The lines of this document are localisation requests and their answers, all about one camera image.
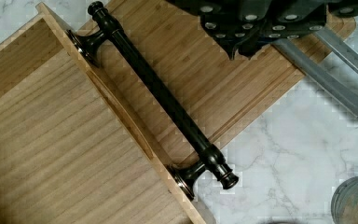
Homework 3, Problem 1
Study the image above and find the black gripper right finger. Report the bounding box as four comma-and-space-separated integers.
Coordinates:
245, 0, 327, 58

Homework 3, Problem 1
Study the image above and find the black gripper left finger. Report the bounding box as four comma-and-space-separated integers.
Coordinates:
200, 0, 272, 60

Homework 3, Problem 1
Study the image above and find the black metal drawer handle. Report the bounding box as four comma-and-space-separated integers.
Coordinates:
66, 1, 239, 200

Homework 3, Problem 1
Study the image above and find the wooden drawer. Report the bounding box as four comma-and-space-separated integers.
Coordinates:
0, 4, 215, 224

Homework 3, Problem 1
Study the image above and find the large bamboo cutting board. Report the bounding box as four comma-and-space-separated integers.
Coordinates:
77, 0, 357, 168

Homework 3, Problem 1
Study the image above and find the clear jar with cereal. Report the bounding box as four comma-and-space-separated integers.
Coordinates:
331, 176, 358, 224

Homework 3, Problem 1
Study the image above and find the grey oven door handle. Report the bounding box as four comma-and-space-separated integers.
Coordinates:
273, 28, 358, 119

